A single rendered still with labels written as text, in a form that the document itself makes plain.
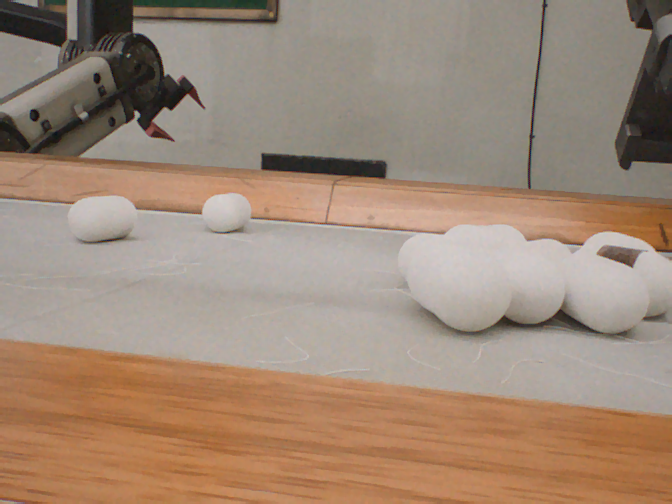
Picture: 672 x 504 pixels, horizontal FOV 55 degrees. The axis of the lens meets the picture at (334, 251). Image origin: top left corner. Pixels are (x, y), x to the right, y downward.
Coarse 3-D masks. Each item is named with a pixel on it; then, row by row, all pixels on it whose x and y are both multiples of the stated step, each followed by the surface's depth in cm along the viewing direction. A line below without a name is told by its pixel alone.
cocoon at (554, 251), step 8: (544, 240) 22; (552, 240) 22; (528, 248) 21; (536, 248) 21; (544, 248) 21; (552, 248) 21; (560, 248) 22; (544, 256) 21; (552, 256) 21; (560, 256) 21; (568, 256) 22
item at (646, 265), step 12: (576, 252) 21; (588, 252) 20; (648, 252) 20; (636, 264) 19; (648, 264) 19; (660, 264) 19; (648, 276) 19; (660, 276) 19; (648, 288) 19; (660, 288) 19; (660, 300) 19; (648, 312) 19; (660, 312) 19
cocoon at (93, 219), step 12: (84, 204) 26; (96, 204) 26; (108, 204) 27; (120, 204) 27; (132, 204) 28; (72, 216) 26; (84, 216) 26; (96, 216) 26; (108, 216) 26; (120, 216) 27; (132, 216) 28; (72, 228) 26; (84, 228) 26; (96, 228) 26; (108, 228) 26; (120, 228) 27; (132, 228) 28; (84, 240) 26; (96, 240) 26
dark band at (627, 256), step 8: (600, 248) 20; (608, 248) 20; (616, 248) 20; (624, 248) 20; (600, 256) 20; (608, 256) 20; (616, 256) 20; (624, 256) 19; (632, 256) 19; (624, 264) 19; (632, 264) 19
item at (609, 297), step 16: (576, 256) 19; (592, 256) 18; (560, 272) 19; (576, 272) 18; (592, 272) 17; (608, 272) 17; (624, 272) 17; (576, 288) 17; (592, 288) 17; (608, 288) 17; (624, 288) 17; (640, 288) 17; (576, 304) 17; (592, 304) 17; (608, 304) 17; (624, 304) 17; (640, 304) 17; (592, 320) 17; (608, 320) 17; (624, 320) 17; (640, 320) 17
